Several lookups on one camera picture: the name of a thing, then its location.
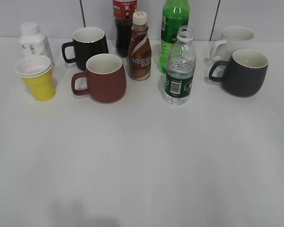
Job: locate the clear water bottle green label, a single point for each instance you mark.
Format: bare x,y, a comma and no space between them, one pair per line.
180,68

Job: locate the yellow paper cup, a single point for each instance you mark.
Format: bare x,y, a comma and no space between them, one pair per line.
36,72

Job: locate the red-brown ceramic mug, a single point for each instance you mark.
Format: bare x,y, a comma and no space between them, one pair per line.
105,78

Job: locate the Nescafe coffee bottle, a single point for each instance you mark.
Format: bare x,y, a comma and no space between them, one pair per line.
139,53

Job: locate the black ceramic mug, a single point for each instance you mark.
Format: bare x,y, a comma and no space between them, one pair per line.
87,42

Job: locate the cola bottle red label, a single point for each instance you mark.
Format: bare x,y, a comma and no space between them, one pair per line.
123,13

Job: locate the green soda bottle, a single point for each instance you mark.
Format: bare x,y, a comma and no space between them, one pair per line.
175,13

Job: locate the dark navy ceramic mug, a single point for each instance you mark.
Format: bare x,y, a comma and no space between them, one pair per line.
244,73

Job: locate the white ceramic mug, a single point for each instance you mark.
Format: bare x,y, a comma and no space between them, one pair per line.
233,38

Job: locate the white yogurt drink carton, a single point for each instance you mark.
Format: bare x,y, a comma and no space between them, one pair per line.
33,42

